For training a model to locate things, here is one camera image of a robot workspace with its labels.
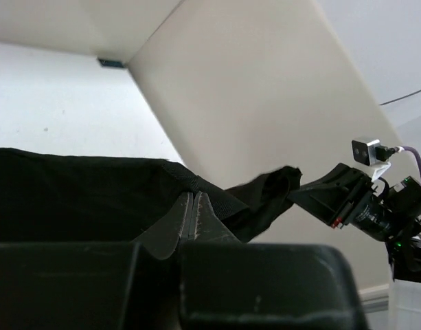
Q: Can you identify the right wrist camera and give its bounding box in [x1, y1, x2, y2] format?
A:
[351, 137, 391, 182]

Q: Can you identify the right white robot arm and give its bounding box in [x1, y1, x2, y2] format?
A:
[288, 162, 421, 284]

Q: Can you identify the right corner label sticker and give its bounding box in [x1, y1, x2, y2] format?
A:
[97, 58, 126, 69]

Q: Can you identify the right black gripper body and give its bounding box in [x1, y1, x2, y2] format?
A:
[330, 176, 421, 245]

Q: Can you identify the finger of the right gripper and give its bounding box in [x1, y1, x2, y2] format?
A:
[299, 163, 363, 191]
[288, 186, 354, 223]

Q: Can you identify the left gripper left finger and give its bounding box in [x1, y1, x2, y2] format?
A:
[133, 192, 194, 260]

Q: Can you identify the black pleated skirt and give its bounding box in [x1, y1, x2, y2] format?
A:
[0, 148, 301, 243]

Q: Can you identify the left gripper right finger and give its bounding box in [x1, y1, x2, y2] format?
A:
[192, 192, 240, 243]

